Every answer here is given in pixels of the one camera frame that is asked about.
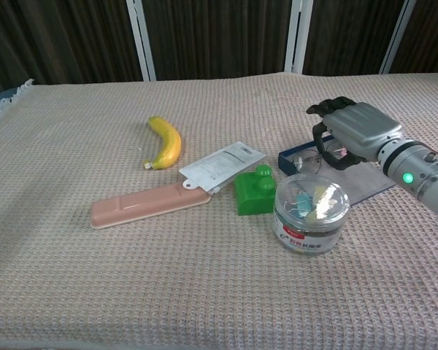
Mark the eyeglasses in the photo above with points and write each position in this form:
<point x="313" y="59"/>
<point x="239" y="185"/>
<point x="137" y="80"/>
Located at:
<point x="308" y="165"/>

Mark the beige woven fringed blanket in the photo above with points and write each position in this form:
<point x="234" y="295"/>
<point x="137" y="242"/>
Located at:
<point x="95" y="291"/>

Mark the clear jar of binder clips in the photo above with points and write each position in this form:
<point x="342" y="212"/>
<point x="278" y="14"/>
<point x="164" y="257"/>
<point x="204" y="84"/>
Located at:
<point x="306" y="226"/>

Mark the green toy building block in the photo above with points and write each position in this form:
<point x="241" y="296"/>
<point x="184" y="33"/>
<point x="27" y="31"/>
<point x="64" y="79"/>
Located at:
<point x="252" y="197"/>

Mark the white printed flat package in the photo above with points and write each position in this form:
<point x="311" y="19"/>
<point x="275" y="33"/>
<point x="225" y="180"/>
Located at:
<point x="222" y="164"/>

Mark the long pink plastic case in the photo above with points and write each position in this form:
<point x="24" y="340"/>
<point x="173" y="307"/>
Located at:
<point x="142" y="206"/>

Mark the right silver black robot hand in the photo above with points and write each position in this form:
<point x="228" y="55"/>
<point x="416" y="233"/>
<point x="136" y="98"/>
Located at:
<point x="361" y="125"/>

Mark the grey blue-edged pouch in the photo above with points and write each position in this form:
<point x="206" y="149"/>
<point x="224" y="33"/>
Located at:
<point x="365" y="182"/>

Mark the white partition frame post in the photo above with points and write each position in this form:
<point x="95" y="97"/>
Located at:
<point x="398" y="36"/>
<point x="140" y="40"/>
<point x="297" y="36"/>

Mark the yellow banana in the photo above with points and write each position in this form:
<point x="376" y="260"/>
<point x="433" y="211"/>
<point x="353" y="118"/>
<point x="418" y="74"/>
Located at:
<point x="169" y="144"/>

